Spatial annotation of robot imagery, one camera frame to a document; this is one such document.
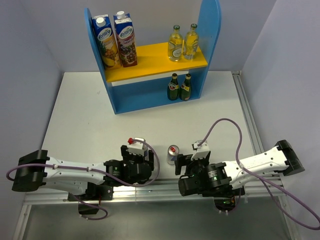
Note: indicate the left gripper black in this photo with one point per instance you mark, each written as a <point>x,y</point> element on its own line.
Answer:
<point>126,155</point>

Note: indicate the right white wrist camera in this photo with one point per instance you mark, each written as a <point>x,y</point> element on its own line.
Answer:
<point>201,151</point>

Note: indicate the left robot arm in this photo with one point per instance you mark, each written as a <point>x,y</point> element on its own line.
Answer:
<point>88,182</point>

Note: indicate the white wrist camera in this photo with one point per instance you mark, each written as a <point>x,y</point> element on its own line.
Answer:
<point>137,146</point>
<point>201,151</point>

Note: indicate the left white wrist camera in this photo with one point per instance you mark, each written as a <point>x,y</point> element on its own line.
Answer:
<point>137,146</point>

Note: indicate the blue and yellow wooden shelf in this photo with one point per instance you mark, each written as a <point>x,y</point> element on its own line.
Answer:
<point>145,85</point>

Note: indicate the green glass bottle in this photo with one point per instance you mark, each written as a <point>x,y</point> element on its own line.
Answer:
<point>173,88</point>
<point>185,89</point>

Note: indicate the pineapple juice carton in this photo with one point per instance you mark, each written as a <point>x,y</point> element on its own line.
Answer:
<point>106,41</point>

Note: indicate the aluminium frame rail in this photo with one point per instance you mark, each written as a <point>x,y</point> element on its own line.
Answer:
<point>84,129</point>

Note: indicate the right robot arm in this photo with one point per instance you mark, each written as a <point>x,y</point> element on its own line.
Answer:
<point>229,177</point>

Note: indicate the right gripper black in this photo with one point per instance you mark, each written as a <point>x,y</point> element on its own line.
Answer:
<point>183,160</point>

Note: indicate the green glass bottle front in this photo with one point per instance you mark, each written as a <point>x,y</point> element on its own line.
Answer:
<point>173,88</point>

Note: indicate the energy drink can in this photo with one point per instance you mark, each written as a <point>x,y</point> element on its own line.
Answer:
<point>145,153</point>
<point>172,154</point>

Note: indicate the clear glass bottle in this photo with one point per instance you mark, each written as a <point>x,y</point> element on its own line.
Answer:
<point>175,44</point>
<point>191,41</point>

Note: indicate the grape juice carton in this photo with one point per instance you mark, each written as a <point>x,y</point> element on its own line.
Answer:
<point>125,37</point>

